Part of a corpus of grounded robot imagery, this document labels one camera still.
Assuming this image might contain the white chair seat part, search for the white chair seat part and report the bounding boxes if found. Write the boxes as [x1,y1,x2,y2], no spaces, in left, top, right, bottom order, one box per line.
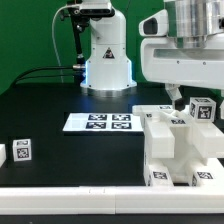
[143,119,224,186]

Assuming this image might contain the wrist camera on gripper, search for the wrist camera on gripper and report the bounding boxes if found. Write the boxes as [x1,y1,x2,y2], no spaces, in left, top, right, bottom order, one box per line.
[139,9,169,37]

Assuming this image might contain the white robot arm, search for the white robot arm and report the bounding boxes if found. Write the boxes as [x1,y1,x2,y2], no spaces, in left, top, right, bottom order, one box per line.
[80,0,224,100]

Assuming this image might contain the black cables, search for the black cables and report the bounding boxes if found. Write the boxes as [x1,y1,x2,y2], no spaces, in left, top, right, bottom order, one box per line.
[10,65,84,87]

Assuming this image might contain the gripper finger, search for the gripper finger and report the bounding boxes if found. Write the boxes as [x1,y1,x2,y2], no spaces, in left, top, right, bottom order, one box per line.
[165,84,184,111]

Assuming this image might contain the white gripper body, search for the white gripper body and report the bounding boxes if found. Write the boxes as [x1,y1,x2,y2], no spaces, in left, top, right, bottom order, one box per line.
[140,36,224,90]

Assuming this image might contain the printed marker sheet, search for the printed marker sheet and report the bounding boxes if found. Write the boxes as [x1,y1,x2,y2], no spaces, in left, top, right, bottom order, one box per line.
[63,113,143,132]

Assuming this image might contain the white chair back part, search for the white chair back part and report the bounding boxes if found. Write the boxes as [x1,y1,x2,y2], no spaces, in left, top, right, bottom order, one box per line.
[132,105,224,159]

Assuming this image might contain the small white tagged cube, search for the small white tagged cube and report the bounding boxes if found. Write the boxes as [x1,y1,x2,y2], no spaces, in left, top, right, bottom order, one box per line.
[13,139,32,162]

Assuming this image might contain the grey camera cable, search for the grey camera cable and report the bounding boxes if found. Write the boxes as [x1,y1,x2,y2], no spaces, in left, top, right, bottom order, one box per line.
[51,3,81,84]

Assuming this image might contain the white block left edge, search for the white block left edge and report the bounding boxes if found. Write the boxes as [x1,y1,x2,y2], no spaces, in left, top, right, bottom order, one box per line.
[0,144,6,168]

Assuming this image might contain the white frame wall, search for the white frame wall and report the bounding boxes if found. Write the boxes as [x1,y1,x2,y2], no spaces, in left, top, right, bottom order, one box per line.
[0,158,224,216]

